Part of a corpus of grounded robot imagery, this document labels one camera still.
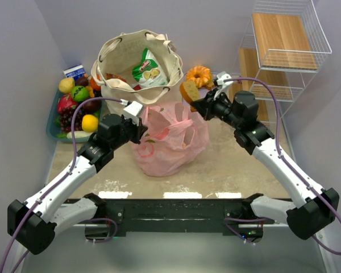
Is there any pale white cucumber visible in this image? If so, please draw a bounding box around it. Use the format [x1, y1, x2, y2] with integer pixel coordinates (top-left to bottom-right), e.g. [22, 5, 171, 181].
[65, 131, 92, 139]

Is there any blue white carton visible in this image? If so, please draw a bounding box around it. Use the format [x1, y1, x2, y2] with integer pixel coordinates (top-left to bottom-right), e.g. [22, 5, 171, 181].
[63, 64, 86, 80]

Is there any white wire shelf rack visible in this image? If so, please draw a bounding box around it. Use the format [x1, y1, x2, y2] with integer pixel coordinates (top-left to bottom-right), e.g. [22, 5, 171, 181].
[230, 0, 333, 131]

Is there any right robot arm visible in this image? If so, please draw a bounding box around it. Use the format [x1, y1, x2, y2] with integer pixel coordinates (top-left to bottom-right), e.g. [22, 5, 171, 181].
[191, 91, 339, 240]

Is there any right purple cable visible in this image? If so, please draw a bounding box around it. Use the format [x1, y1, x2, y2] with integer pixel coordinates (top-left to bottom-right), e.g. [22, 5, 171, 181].
[223, 77, 341, 255]

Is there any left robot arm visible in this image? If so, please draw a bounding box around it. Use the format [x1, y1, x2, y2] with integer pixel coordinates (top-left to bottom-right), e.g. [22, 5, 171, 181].
[7, 111, 147, 255]

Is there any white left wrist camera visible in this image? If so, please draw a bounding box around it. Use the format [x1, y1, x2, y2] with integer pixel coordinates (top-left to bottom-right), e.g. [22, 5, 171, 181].
[121, 100, 144, 126]

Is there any green white chips bag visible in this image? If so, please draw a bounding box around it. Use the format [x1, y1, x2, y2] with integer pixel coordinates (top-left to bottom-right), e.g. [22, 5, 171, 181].
[132, 48, 168, 89]

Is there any cake slice behind bundt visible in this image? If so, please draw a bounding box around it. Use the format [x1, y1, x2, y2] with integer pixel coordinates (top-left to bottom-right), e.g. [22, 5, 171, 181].
[204, 78, 215, 90]

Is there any lavender food tray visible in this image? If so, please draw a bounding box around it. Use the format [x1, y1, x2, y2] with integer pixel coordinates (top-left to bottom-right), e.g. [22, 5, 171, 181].
[180, 73, 223, 104]

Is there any pink plastic grocery bag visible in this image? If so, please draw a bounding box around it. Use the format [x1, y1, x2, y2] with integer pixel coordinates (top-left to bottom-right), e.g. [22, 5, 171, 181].
[131, 101, 210, 177]

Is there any aluminium table frame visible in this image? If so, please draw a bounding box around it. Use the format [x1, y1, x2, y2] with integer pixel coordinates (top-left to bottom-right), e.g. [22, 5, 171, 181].
[11, 176, 339, 273]

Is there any cream canvas tote bag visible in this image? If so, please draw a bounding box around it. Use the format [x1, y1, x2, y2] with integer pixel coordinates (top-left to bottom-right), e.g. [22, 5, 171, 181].
[91, 30, 184, 106]

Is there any orange fruit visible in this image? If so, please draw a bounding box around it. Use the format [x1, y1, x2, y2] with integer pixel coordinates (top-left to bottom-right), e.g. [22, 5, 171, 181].
[90, 76, 101, 92]

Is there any purple cable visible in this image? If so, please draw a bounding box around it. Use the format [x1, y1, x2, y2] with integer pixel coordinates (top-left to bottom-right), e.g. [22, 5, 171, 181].
[223, 77, 341, 255]
[0, 97, 128, 273]

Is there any yellow lemon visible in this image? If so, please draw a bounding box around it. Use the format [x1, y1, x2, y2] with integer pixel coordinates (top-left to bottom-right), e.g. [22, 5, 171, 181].
[58, 77, 75, 94]

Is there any green fruit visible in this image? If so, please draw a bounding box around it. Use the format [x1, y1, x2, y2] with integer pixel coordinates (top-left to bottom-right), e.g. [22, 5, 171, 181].
[70, 86, 90, 102]

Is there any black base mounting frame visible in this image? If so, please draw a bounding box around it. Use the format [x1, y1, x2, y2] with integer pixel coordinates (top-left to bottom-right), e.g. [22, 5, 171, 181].
[82, 198, 274, 242]

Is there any large red cookie bag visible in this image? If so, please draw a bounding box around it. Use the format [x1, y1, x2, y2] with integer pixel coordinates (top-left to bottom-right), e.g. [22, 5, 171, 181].
[105, 73, 128, 86]

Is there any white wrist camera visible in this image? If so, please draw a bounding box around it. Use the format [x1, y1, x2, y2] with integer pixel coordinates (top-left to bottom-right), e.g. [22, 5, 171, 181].
[213, 71, 234, 100]
[121, 100, 144, 126]

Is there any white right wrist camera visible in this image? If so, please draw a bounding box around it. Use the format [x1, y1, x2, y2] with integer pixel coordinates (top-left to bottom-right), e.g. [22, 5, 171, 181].
[213, 71, 234, 100]

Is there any orange bundt cake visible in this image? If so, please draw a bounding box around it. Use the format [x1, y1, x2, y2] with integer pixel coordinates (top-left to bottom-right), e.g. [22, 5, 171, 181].
[186, 65, 212, 88]

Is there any pink dragon fruit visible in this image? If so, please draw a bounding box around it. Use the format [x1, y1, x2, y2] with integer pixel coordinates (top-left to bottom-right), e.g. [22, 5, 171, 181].
[57, 93, 78, 114]

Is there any dark plum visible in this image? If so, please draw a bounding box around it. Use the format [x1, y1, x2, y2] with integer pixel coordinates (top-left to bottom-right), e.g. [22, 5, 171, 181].
[75, 76, 89, 87]

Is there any round yellow orange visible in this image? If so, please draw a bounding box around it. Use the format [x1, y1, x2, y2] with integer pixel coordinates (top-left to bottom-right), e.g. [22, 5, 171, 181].
[81, 114, 99, 133]

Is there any teal fruit bin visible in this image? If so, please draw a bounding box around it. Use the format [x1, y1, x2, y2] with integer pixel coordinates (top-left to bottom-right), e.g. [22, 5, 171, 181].
[46, 90, 105, 143]

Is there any brown bread slice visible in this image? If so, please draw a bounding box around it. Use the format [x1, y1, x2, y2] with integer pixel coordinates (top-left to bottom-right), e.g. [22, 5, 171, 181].
[180, 80, 201, 105]

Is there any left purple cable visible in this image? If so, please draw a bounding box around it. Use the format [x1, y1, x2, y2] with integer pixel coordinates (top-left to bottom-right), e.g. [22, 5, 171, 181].
[0, 97, 128, 273]

